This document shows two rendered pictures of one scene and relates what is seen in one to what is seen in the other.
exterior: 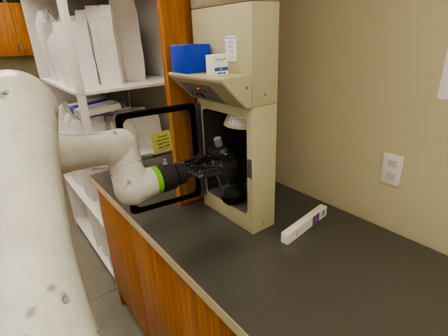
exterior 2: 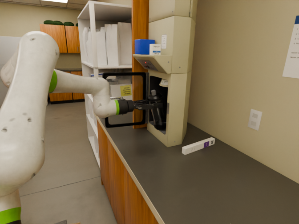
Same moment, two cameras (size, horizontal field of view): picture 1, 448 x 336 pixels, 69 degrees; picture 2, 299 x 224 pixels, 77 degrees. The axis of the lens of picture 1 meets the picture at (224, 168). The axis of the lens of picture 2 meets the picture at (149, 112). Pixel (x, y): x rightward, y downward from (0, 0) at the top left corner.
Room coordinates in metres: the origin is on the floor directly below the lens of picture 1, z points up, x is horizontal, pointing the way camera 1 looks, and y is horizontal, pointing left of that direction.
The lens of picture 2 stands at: (-0.09, -0.18, 1.53)
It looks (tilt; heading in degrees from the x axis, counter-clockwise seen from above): 18 degrees down; 11
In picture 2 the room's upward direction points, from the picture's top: 1 degrees clockwise
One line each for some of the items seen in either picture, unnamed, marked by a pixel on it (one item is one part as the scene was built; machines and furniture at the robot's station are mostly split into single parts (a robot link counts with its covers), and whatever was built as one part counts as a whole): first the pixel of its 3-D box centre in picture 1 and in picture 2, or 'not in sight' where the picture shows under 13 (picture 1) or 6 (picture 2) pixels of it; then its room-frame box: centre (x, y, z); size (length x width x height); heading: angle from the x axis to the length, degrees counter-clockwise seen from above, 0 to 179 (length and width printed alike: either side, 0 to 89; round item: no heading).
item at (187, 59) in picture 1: (190, 58); (144, 47); (1.18, 0.10, 1.56); 0.10 x 0.10 x 0.09; 36
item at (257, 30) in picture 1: (249, 119); (173, 83); (1.21, -0.10, 1.33); 0.32 x 0.25 x 0.77; 36
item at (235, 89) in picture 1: (207, 89); (150, 63); (1.10, 0.04, 1.46); 0.32 x 0.12 x 0.10; 36
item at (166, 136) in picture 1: (162, 159); (125, 100); (1.18, 0.24, 1.19); 0.30 x 0.01 x 0.40; 119
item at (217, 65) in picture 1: (217, 65); (155, 49); (1.05, 0.01, 1.54); 0.05 x 0.05 x 0.06; 31
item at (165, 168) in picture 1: (165, 176); (122, 106); (0.97, 0.19, 1.21); 0.09 x 0.06 x 0.12; 36
